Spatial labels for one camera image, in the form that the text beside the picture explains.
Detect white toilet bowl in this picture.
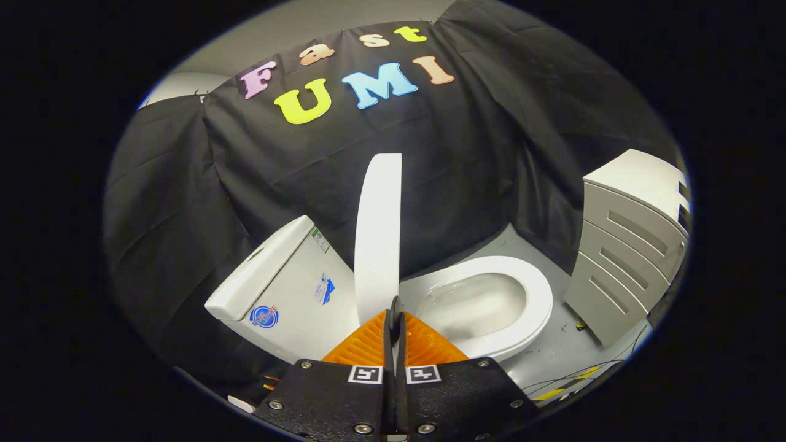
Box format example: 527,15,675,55
421,273,541,363

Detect black backdrop cloth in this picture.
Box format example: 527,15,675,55
103,0,680,400

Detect white drawer cabinet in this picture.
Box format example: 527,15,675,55
564,149,692,349

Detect white toilet lid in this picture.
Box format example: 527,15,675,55
354,153,403,327

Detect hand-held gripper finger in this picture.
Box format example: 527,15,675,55
255,310,394,440
393,312,541,440

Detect thin black floor cables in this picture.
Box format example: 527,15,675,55
522,319,653,400

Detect yellow black floor tape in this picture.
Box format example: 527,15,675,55
531,365,601,403

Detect white toilet tank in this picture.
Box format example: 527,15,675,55
204,215,364,365

